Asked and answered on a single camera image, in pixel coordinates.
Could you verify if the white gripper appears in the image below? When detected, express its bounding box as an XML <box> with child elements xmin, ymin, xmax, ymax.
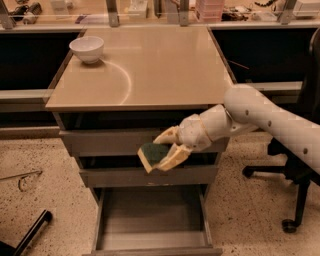
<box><xmin>154</xmin><ymin>114</ymin><xmax>212</xmax><ymax>171</ymax></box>

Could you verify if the cable on floor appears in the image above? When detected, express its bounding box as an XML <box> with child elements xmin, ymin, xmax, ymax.
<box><xmin>0</xmin><ymin>169</ymin><xmax>44</xmax><ymax>193</ymax></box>

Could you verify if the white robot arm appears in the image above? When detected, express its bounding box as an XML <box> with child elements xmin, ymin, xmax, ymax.
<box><xmin>155</xmin><ymin>84</ymin><xmax>320</xmax><ymax>173</ymax></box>

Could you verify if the grey top drawer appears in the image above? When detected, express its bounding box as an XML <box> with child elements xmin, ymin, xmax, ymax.
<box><xmin>59</xmin><ymin>128</ymin><xmax>231</xmax><ymax>157</ymax></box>

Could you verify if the white ceramic bowl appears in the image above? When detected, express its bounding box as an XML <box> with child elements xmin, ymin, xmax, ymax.
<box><xmin>69</xmin><ymin>36</ymin><xmax>104</xmax><ymax>64</ymax></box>

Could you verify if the black chair leg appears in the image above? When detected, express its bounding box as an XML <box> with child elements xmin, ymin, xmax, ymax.
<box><xmin>0</xmin><ymin>210</ymin><xmax>52</xmax><ymax>256</ymax></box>

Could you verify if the black office chair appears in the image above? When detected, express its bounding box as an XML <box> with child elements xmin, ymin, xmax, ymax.
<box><xmin>242</xmin><ymin>29</ymin><xmax>320</xmax><ymax>233</ymax></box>

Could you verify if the open grey bottom drawer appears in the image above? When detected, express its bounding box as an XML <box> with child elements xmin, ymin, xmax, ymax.
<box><xmin>83</xmin><ymin>185</ymin><xmax>222</xmax><ymax>256</ymax></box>

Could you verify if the grey drawer cabinet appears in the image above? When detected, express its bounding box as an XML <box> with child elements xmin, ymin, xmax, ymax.
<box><xmin>45</xmin><ymin>25</ymin><xmax>238</xmax><ymax>256</ymax></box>

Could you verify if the pink plastic box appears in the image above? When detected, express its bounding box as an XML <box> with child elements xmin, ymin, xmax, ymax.
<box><xmin>195</xmin><ymin>0</ymin><xmax>225</xmax><ymax>23</ymax></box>

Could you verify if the green and yellow sponge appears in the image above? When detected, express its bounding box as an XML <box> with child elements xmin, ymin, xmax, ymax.
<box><xmin>137</xmin><ymin>143</ymin><xmax>170</xmax><ymax>173</ymax></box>

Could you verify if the grey middle drawer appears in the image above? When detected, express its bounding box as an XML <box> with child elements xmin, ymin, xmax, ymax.
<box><xmin>79</xmin><ymin>165</ymin><xmax>218</xmax><ymax>188</ymax></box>

